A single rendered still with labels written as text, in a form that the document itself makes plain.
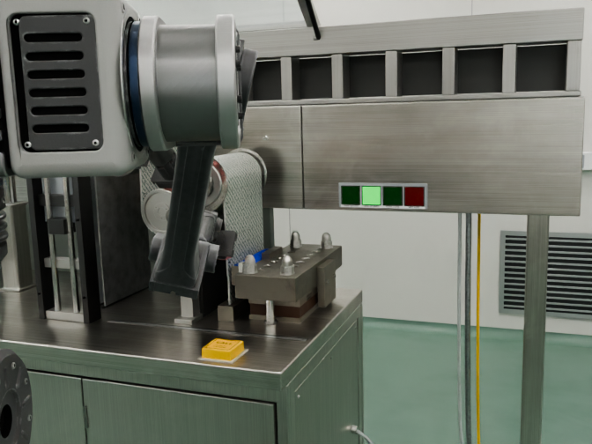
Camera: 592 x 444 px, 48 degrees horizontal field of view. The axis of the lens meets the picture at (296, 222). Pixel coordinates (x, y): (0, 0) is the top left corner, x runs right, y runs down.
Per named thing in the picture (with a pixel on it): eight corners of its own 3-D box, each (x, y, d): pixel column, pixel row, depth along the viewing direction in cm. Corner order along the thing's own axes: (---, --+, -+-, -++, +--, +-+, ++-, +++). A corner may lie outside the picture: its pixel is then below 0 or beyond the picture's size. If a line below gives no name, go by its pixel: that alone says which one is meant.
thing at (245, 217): (226, 276, 168) (223, 203, 165) (262, 256, 190) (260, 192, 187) (228, 276, 168) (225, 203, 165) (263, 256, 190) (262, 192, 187)
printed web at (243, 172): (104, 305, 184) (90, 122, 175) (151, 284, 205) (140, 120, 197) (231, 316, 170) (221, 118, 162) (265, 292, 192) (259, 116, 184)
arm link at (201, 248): (201, 321, 103) (137, 308, 102) (214, 261, 114) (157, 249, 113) (254, 69, 75) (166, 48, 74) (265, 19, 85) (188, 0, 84)
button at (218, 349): (201, 358, 143) (201, 348, 142) (216, 347, 149) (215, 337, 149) (231, 362, 140) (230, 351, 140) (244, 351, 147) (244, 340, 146)
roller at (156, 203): (143, 233, 174) (139, 188, 172) (190, 218, 198) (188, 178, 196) (182, 235, 170) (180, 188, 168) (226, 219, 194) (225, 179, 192)
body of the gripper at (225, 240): (233, 258, 160) (221, 248, 153) (196, 256, 163) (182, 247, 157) (239, 233, 162) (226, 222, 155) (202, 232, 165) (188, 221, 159)
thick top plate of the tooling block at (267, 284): (235, 298, 164) (233, 274, 163) (292, 262, 201) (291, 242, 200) (295, 302, 158) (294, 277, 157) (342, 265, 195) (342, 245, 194)
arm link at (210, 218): (218, 247, 107) (152, 233, 106) (211, 280, 108) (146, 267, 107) (226, 212, 150) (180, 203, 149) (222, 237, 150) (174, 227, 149)
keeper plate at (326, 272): (317, 307, 174) (316, 266, 173) (329, 297, 184) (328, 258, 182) (327, 307, 174) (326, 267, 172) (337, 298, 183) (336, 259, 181)
